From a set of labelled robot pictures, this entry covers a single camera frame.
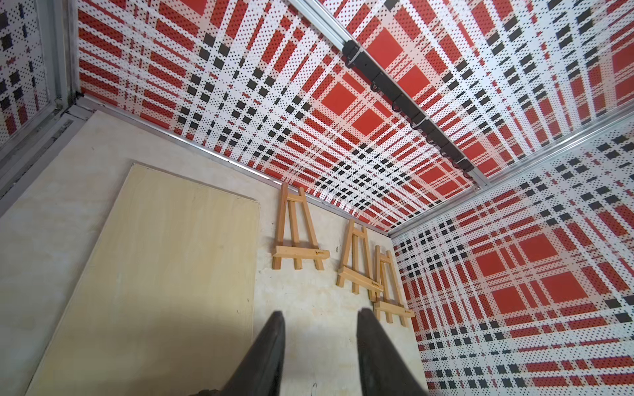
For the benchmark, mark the small wooden easel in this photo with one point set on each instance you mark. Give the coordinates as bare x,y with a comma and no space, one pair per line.
389,303

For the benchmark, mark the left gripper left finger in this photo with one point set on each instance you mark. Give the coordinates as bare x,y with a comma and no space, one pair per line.
260,372

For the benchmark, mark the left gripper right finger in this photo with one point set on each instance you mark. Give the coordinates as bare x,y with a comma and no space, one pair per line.
382,370

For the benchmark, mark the black hook rail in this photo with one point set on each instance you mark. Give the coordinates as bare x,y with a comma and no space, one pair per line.
401,103

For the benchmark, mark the wooden board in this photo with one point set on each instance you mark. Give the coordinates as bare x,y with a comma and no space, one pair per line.
165,304

